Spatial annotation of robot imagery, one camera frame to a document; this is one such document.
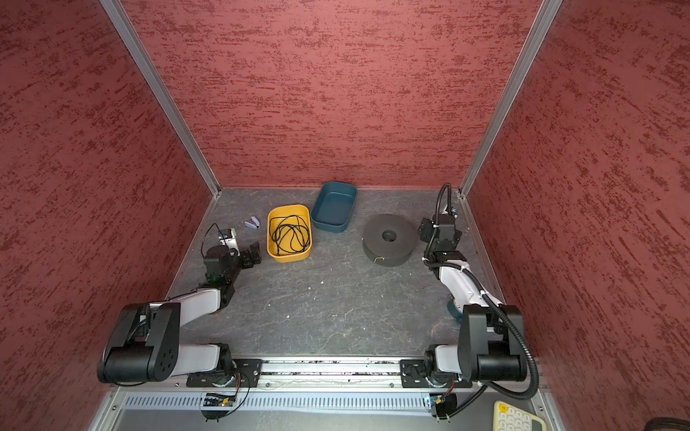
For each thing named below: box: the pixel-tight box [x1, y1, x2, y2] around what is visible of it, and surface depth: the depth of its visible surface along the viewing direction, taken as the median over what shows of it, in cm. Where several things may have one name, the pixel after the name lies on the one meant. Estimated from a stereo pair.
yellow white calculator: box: [492, 400, 549, 431], surface depth 68 cm
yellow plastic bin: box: [266, 203, 313, 264], surface depth 106 cm
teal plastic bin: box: [310, 181, 358, 233], surface depth 119 cm
